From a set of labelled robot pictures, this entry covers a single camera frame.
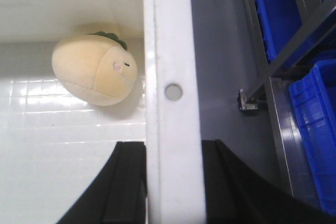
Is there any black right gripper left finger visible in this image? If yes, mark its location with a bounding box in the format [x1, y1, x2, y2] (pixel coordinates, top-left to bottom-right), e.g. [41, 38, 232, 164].
[59, 142, 147, 223]

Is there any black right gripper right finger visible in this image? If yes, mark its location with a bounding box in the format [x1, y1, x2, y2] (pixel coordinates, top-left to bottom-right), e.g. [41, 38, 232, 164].
[202, 140, 335, 223]

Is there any white plastic tote box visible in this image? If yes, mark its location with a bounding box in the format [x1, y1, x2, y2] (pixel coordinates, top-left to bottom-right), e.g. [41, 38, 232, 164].
[1, 0, 206, 223]

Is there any yellow round plush toy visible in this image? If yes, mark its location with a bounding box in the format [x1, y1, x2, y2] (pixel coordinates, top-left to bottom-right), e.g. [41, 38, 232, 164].
[51, 31, 138, 106]

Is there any blue storage bin lower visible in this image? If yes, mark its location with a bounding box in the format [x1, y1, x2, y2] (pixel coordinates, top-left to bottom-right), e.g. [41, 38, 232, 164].
[288, 59, 335, 216]

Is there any blue storage bin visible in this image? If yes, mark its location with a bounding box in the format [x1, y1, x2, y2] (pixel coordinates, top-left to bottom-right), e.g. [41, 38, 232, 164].
[288, 59, 335, 216]
[255, 0, 335, 64]

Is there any grey metal shelf frame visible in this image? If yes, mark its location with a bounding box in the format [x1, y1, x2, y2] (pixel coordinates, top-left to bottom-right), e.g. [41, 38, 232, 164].
[238, 0, 335, 210]

